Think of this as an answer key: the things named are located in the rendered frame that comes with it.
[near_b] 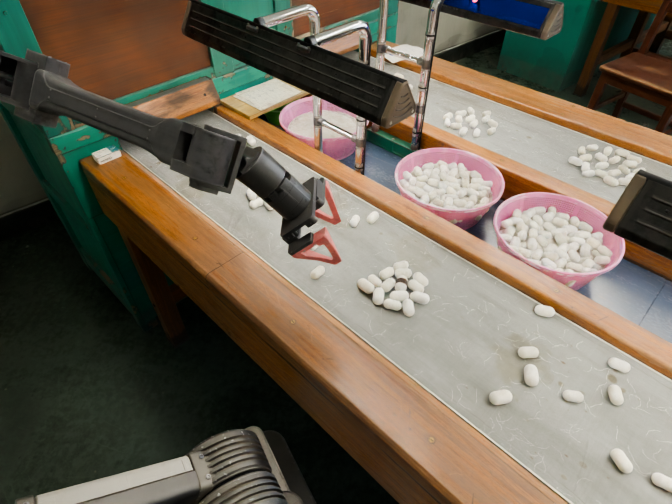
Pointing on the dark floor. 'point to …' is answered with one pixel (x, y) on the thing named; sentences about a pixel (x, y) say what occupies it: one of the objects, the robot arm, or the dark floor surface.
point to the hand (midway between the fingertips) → (335, 238)
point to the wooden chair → (640, 78)
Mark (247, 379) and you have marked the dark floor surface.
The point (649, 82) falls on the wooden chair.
